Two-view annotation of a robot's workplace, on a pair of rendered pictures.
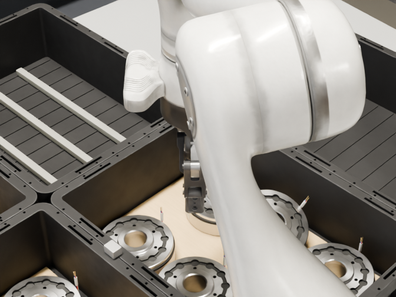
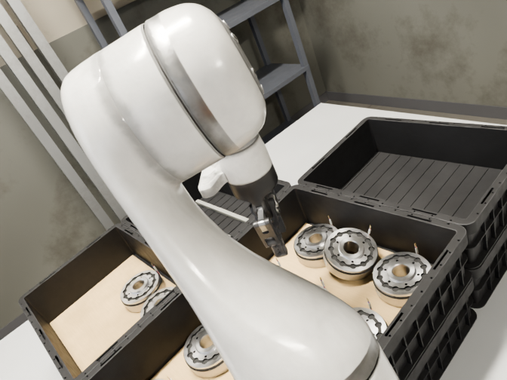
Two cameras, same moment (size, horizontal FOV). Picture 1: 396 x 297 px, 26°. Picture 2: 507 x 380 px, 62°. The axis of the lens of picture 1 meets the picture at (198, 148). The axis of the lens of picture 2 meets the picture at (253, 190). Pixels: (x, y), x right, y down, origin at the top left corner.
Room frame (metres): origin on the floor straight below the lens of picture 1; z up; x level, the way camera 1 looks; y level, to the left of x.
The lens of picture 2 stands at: (0.20, -0.13, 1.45)
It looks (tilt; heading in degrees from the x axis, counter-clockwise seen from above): 31 degrees down; 15
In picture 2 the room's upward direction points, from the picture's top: 25 degrees counter-clockwise
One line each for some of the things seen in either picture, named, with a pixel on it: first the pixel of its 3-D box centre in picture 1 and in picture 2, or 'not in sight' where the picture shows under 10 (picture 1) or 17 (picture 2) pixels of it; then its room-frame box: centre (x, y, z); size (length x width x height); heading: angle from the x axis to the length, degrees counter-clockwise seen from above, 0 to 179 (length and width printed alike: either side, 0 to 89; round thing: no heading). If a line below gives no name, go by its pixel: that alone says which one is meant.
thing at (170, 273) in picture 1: (194, 287); not in sight; (0.71, 0.00, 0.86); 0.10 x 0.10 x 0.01
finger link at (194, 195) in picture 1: (194, 199); (276, 246); (0.70, 0.00, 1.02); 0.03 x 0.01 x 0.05; 1
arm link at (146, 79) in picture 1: (177, 63); (229, 157); (0.74, 0.02, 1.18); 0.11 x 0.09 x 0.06; 91
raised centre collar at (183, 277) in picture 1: (194, 284); not in sight; (0.71, 0.00, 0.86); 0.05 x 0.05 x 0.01
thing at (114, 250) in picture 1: (112, 249); not in sight; (0.71, 0.10, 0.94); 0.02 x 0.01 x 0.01; 45
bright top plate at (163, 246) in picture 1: (135, 242); not in sight; (0.79, 0.08, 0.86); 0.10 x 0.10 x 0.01
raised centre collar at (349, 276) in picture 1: (335, 270); (400, 271); (0.74, -0.17, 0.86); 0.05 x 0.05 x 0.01
